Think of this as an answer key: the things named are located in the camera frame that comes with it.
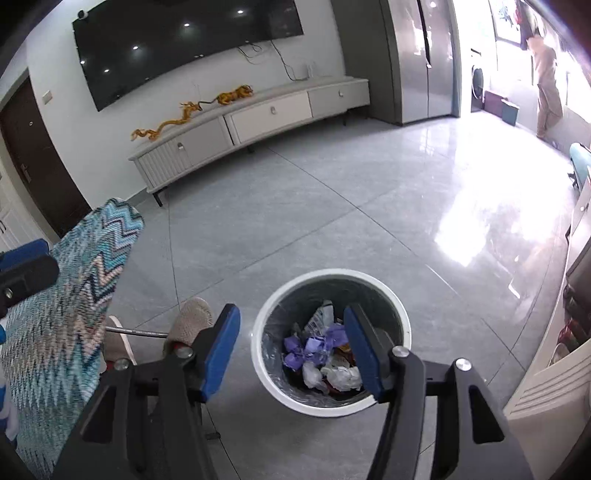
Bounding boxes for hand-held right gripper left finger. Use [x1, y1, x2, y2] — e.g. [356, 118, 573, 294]
[53, 302, 242, 480]

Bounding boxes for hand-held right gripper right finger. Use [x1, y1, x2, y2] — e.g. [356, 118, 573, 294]
[343, 302, 536, 480]

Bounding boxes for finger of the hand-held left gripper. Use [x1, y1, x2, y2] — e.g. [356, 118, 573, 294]
[0, 239, 60, 315]

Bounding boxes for pile of wrappers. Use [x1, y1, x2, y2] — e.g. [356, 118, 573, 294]
[281, 300, 370, 395]

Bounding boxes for purple wrapper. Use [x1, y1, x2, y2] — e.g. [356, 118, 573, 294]
[283, 323, 348, 372]

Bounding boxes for white blue carton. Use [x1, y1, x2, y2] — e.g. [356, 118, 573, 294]
[302, 300, 335, 340]

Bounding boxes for grey white trash can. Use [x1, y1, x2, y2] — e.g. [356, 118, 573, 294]
[250, 268, 411, 418]

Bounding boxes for zigzag knitted blanket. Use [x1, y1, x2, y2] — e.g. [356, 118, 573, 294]
[0, 198, 145, 480]

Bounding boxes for beige knitted slipper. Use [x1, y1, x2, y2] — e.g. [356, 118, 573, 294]
[164, 296, 215, 356]

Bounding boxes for metal stool bar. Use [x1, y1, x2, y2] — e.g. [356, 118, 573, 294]
[105, 326, 172, 339]

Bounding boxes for dark brown door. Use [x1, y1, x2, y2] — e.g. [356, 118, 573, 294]
[0, 76, 92, 238]

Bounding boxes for white coffee table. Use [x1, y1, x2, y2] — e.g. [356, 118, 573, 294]
[503, 185, 591, 480]

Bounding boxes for golden dragon figurine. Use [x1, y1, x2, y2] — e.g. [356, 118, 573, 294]
[130, 100, 205, 141]

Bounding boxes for white television cabinet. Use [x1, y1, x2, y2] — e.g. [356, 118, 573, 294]
[128, 78, 371, 208]

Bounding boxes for golden tiger figurine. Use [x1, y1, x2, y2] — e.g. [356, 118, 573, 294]
[199, 85, 254, 108]

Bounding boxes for teal sofa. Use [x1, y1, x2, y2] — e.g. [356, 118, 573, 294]
[568, 142, 591, 190]

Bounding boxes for washing machine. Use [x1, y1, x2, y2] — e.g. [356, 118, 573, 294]
[470, 46, 490, 114]

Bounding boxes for grey refrigerator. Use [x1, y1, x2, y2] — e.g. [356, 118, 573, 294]
[330, 0, 462, 126]

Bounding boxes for row of hanging clothes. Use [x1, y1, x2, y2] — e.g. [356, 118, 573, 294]
[501, 0, 543, 51]

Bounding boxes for wall-mounted black television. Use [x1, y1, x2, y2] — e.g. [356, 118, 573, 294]
[71, 0, 305, 112]

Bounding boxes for black cables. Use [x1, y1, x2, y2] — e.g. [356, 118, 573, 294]
[238, 39, 305, 83]

